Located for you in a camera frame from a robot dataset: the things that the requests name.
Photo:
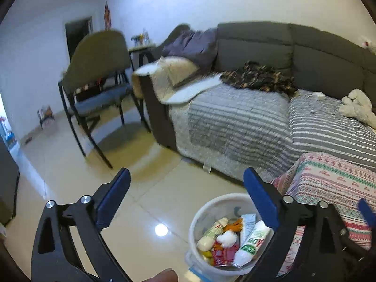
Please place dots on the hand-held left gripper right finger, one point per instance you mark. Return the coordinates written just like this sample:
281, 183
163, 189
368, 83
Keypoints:
261, 202

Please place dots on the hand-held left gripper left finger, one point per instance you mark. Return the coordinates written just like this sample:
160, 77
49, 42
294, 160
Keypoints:
113, 199

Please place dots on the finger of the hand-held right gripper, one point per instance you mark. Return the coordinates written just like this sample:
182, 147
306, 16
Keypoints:
366, 210

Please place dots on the orange peel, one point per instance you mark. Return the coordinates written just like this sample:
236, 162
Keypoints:
233, 226

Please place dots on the white green toothpaste tube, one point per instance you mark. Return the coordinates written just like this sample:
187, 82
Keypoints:
252, 242

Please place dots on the white tissue ball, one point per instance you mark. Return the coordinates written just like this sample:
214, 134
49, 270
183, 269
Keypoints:
227, 238

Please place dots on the white plastic bin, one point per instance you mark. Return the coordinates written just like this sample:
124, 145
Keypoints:
205, 211

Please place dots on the cream tube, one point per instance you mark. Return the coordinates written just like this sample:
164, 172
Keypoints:
210, 235

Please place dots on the red packet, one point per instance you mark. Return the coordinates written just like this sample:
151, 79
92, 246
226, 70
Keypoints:
221, 254

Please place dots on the yellow wrapper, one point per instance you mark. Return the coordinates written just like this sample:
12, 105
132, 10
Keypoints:
205, 254

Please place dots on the person's left hand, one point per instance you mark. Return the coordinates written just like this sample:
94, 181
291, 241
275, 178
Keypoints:
166, 275

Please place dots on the patterned tablecloth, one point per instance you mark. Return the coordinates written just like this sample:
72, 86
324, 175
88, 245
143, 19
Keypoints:
329, 179

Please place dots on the grey striped blanket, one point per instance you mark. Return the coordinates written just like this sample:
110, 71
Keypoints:
235, 117

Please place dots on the white plush toy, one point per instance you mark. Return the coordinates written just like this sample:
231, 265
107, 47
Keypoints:
357, 105

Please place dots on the dark cabinet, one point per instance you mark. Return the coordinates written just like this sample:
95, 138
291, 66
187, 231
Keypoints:
7, 182

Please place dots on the small floor rack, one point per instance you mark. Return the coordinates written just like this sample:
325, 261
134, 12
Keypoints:
45, 116

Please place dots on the white charger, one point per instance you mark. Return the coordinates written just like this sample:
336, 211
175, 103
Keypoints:
317, 95

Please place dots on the dark patterned cloth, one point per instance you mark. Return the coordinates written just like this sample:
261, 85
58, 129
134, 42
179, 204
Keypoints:
258, 76

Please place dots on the white fluffy cloth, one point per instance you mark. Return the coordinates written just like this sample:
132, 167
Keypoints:
191, 91

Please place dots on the cream fleece throw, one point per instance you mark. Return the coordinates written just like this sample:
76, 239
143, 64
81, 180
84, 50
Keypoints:
176, 70

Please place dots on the grey folding chair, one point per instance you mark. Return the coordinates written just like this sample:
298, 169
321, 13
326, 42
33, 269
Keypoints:
97, 53

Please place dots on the small side table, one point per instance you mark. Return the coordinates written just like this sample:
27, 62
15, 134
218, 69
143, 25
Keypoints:
141, 48

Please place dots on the grey sofa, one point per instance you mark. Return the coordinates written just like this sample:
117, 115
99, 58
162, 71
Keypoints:
255, 44

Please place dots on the small white toy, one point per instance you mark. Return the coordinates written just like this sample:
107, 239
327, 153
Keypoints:
365, 42

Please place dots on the dark doorway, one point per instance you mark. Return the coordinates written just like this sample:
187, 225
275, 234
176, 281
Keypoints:
77, 35

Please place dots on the purple grey blanket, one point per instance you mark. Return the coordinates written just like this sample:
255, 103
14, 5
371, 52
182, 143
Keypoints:
191, 47

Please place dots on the red wall decoration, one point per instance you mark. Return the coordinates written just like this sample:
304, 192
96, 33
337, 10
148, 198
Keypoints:
107, 16

